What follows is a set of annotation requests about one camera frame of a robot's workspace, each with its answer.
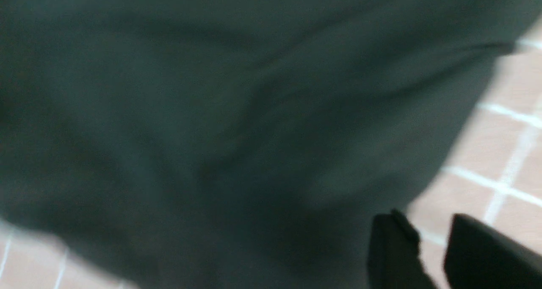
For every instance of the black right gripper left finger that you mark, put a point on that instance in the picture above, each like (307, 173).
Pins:
(394, 254)

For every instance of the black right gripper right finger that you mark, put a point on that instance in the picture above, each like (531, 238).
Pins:
(479, 257)

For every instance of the dark gray long-sleeved shirt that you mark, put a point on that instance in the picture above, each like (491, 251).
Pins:
(236, 144)

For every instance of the pink checkered tablecloth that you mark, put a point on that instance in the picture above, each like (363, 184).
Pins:
(493, 173)

